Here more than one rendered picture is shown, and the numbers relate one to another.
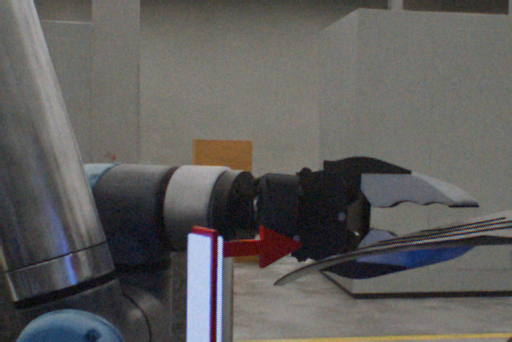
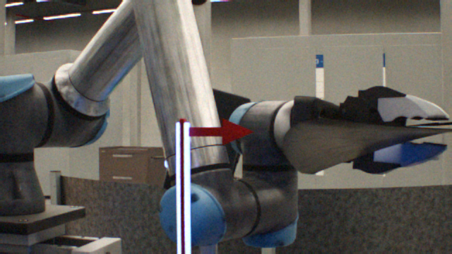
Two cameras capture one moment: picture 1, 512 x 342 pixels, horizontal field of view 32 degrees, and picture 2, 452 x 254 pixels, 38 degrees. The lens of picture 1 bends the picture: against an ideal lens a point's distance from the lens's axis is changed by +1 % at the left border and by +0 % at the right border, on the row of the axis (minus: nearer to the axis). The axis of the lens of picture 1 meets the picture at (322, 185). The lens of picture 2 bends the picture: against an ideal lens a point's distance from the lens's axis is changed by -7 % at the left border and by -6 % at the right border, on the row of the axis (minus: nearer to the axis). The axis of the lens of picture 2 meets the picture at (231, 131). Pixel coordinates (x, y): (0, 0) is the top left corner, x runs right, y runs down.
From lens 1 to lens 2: 0.34 m
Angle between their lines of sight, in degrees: 36
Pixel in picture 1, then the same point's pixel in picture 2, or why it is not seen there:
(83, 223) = not seen: hidden behind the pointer
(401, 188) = (399, 107)
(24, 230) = (169, 135)
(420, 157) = not seen: outside the picture
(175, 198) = (280, 121)
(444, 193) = (423, 109)
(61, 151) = (191, 87)
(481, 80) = not seen: outside the picture
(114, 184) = (253, 113)
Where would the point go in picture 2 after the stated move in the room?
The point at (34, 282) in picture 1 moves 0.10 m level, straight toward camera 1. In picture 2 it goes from (173, 166) to (137, 171)
